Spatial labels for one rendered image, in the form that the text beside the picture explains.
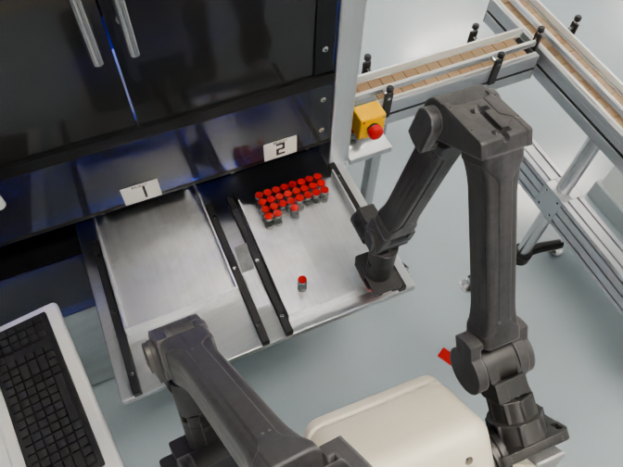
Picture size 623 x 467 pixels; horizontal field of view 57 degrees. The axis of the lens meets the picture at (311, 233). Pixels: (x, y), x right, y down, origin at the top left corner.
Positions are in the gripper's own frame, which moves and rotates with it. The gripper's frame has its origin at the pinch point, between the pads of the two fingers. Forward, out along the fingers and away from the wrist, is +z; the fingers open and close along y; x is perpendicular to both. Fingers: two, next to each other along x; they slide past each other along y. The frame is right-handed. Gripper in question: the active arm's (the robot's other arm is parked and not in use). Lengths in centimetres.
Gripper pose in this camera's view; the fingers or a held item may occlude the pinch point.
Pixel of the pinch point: (373, 289)
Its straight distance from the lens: 133.2
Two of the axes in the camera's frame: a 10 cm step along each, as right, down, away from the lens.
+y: -3.9, -7.9, 4.8
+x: -9.2, 3.2, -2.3
